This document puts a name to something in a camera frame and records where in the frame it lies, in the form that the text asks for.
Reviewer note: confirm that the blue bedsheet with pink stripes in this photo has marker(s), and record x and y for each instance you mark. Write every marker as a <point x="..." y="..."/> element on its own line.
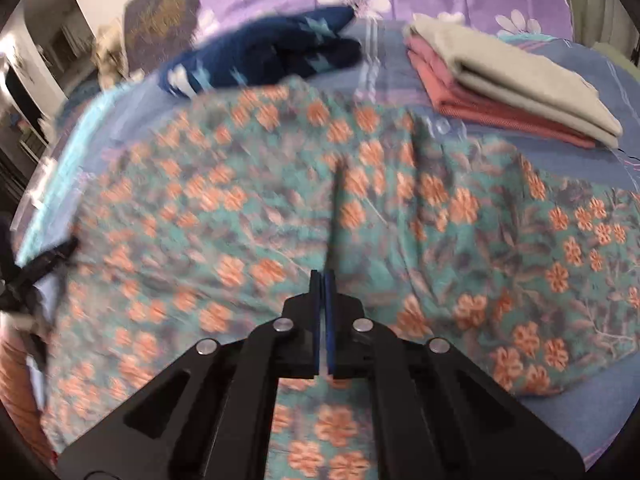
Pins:
<point x="390" y="55"/>

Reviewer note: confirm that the beige crumpled cloth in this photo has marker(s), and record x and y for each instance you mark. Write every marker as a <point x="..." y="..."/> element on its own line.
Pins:
<point x="107" y="55"/>

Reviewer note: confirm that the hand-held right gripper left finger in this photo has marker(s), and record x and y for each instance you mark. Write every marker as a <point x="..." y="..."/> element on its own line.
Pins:
<point x="300" y="332"/>

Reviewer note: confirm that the turquoise cloth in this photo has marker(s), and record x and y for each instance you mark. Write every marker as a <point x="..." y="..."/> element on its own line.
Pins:
<point x="70" y="160"/>

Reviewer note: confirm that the folded pink cloth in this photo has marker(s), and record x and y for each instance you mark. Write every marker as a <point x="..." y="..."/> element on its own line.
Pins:
<point x="450" y="92"/>

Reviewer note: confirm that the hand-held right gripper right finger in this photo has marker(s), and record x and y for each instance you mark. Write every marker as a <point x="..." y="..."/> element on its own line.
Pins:
<point x="330" y="320"/>

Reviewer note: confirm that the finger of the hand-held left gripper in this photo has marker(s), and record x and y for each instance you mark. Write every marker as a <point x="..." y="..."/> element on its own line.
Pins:
<point x="35" y="270"/>

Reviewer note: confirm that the navy star print garment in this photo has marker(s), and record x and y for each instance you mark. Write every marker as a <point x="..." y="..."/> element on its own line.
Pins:
<point x="260" y="55"/>

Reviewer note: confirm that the folded beige cloth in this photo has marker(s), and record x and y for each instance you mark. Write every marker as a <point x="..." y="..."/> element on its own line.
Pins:
<point x="500" y="60"/>

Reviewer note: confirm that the dark pillow with gold print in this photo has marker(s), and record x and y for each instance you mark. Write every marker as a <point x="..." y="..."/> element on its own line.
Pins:
<point x="160" y="15"/>

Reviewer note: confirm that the teal orange floral garment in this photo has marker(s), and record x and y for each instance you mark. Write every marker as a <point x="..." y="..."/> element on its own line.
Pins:
<point x="225" y="185"/>

